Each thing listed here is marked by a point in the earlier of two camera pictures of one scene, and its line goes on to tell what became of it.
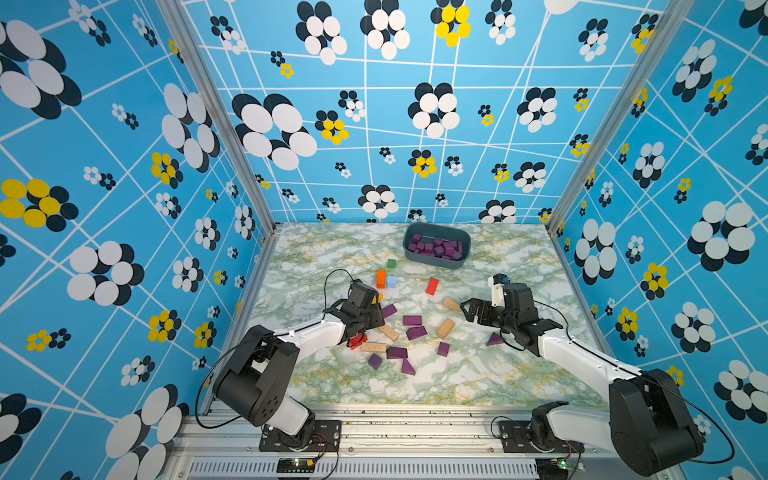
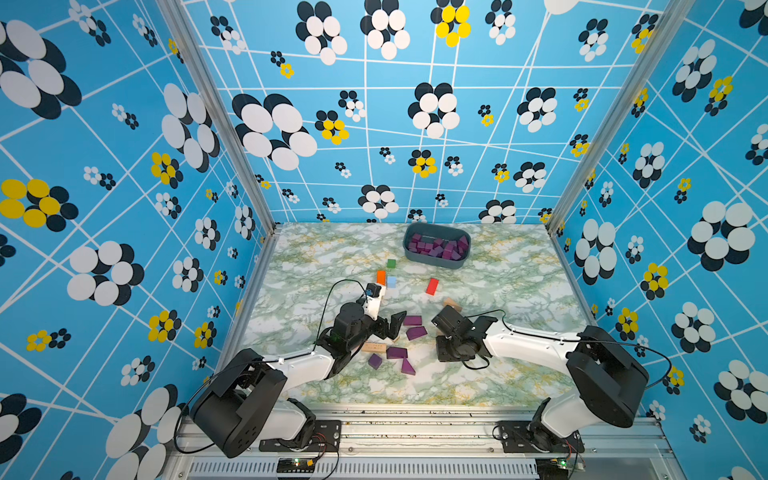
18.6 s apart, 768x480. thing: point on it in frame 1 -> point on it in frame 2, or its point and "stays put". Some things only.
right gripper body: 500,320 -> 448,349
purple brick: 396,353 stays put
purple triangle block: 407,368 stays put
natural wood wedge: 451,304 stays put
